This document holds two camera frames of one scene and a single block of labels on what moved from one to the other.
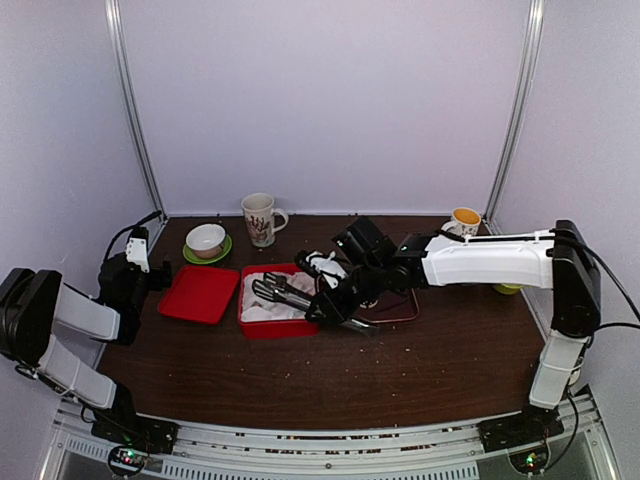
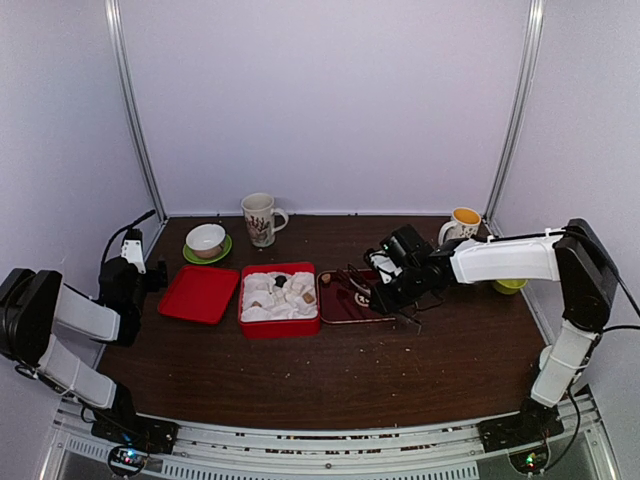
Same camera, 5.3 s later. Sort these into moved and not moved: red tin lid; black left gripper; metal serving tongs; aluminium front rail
Moved: metal serving tongs
Not moved: black left gripper; red tin lid; aluminium front rail
